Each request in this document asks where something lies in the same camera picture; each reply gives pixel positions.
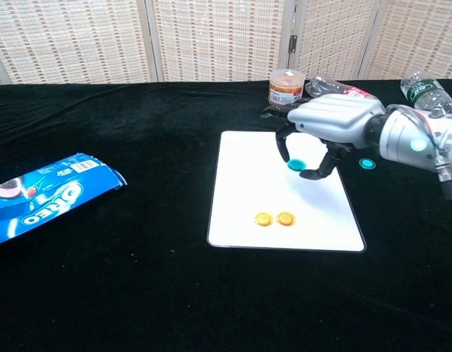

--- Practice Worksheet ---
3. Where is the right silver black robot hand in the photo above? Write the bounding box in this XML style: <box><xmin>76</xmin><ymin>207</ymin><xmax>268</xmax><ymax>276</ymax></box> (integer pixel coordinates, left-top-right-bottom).
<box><xmin>260</xmin><ymin>94</ymin><xmax>386</xmax><ymax>180</ymax></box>

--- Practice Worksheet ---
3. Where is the woven bamboo screen panel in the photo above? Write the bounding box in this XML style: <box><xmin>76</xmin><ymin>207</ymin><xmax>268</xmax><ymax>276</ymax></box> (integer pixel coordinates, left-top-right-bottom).
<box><xmin>359</xmin><ymin>0</ymin><xmax>452</xmax><ymax>81</ymax></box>
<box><xmin>284</xmin><ymin>0</ymin><xmax>380</xmax><ymax>81</ymax></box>
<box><xmin>0</xmin><ymin>0</ymin><xmax>157</xmax><ymax>86</ymax></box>
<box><xmin>144</xmin><ymin>0</ymin><xmax>296</xmax><ymax>84</ymax></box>

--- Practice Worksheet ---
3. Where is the blue Oreo cookie box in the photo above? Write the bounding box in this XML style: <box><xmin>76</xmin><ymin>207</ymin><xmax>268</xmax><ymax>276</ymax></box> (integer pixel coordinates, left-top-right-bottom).
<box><xmin>0</xmin><ymin>152</ymin><xmax>127</xmax><ymax>247</ymax></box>

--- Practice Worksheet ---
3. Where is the orange disc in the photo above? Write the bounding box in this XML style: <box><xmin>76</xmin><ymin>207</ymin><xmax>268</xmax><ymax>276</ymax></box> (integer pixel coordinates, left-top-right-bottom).
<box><xmin>253</xmin><ymin>211</ymin><xmax>275</xmax><ymax>227</ymax></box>
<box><xmin>275</xmin><ymin>211</ymin><xmax>297</xmax><ymax>227</ymax></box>

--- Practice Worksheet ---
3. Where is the green label water bottle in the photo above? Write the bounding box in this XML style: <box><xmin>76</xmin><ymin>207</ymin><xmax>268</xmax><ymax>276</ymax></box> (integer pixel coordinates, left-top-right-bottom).
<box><xmin>400</xmin><ymin>70</ymin><xmax>452</xmax><ymax>115</ymax></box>

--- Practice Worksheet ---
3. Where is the empty red label cola bottle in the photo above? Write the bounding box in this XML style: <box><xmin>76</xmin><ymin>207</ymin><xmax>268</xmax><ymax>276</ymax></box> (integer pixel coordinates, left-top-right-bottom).
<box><xmin>305</xmin><ymin>75</ymin><xmax>379</xmax><ymax>100</ymax></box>

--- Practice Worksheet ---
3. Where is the black velvet tablecloth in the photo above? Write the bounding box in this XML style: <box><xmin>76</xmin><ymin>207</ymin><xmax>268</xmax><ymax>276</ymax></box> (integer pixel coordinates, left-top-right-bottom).
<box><xmin>0</xmin><ymin>78</ymin><xmax>452</xmax><ymax>352</ymax></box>

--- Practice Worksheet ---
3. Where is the clear plastic snack jar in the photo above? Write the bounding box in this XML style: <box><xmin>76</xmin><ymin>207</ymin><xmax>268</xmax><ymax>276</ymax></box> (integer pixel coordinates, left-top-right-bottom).
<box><xmin>268</xmin><ymin>68</ymin><xmax>306</xmax><ymax>108</ymax></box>

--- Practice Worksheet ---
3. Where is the white rectangular board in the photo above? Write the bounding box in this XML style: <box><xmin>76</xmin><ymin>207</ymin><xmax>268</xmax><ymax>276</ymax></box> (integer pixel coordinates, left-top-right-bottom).
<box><xmin>206</xmin><ymin>130</ymin><xmax>367</xmax><ymax>253</ymax></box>

